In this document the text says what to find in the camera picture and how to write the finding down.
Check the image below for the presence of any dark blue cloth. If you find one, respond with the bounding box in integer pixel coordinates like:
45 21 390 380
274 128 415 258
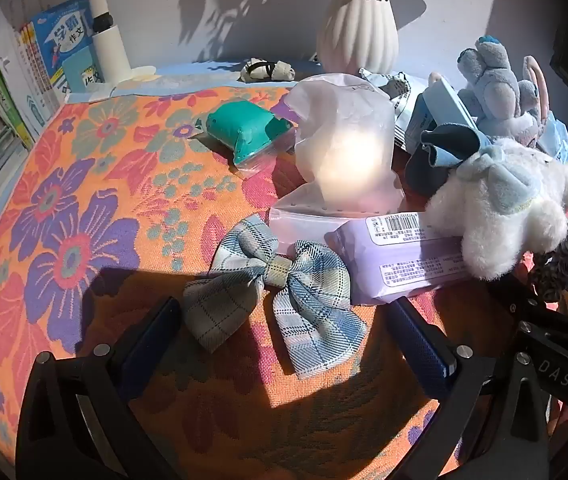
404 122 490 196

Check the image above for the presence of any teal item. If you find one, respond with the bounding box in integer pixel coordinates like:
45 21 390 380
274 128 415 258
189 101 297 177

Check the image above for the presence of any grey-blue plush bunny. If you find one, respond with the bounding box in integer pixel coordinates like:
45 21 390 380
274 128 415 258
456 35 552 148

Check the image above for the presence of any light blue box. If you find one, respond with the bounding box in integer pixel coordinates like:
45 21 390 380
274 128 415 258
406 72 477 151

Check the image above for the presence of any white plush toy blue bow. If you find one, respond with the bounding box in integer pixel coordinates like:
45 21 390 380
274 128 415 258
423 137 568 281

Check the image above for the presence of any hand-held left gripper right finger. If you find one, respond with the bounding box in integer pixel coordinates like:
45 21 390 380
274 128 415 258
388 297 551 480

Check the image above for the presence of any dark braided scrunchie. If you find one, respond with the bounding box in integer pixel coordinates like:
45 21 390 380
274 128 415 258
531 232 568 303

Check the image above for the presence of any light blue printed packet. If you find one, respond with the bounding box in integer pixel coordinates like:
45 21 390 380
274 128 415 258
539 112 568 163

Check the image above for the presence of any silver snack packet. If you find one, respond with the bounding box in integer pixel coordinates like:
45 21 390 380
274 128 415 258
359 67 417 150

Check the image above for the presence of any white ribbed vase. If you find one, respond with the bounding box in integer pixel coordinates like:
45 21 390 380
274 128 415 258
316 0 399 75

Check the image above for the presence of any blue plaid fabric bow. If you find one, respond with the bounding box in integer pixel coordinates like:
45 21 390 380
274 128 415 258
182 214 367 380

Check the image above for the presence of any black and white hair clip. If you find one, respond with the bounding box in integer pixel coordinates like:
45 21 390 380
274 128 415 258
240 58 295 82

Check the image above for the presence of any white lamp stand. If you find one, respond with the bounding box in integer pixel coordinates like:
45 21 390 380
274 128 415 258
84 0 159 83

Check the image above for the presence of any translucent white plastic bag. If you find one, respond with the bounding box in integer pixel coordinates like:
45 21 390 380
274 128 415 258
268 72 409 243

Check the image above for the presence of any row of books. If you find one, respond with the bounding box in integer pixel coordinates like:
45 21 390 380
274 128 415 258
0 0 104 161

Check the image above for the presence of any purple wet wipes packet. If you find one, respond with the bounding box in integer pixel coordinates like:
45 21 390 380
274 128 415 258
325 212 495 306

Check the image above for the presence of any orange floral tablecloth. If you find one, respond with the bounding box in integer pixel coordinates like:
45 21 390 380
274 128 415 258
0 85 568 480

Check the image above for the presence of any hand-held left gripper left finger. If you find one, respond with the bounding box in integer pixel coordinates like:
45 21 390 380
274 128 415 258
16 296 185 480

